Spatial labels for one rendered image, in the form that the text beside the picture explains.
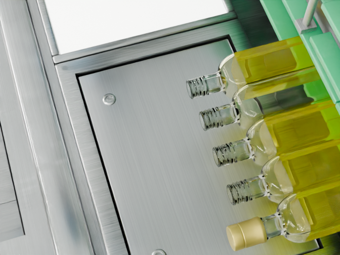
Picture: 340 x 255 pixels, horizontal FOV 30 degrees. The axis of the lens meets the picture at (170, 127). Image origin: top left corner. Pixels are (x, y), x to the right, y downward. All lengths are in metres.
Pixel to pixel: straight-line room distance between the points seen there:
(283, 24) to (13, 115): 0.47
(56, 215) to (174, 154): 0.21
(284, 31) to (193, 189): 0.29
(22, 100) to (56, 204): 0.20
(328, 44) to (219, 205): 0.29
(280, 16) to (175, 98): 0.22
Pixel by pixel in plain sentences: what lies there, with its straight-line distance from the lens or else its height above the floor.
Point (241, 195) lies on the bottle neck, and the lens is 0.85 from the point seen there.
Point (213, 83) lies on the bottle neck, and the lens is 0.93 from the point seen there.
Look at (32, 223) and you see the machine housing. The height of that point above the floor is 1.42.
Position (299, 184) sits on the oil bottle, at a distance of 0.85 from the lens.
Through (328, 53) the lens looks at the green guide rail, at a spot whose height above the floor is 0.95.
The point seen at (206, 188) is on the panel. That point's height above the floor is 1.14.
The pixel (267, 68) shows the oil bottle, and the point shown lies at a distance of 0.93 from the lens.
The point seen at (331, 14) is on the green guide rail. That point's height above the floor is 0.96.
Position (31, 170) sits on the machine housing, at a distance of 1.05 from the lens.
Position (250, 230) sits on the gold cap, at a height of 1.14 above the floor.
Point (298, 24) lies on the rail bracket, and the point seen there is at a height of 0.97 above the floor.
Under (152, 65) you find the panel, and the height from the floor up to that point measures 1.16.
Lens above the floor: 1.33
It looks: 9 degrees down
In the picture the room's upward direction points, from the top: 105 degrees counter-clockwise
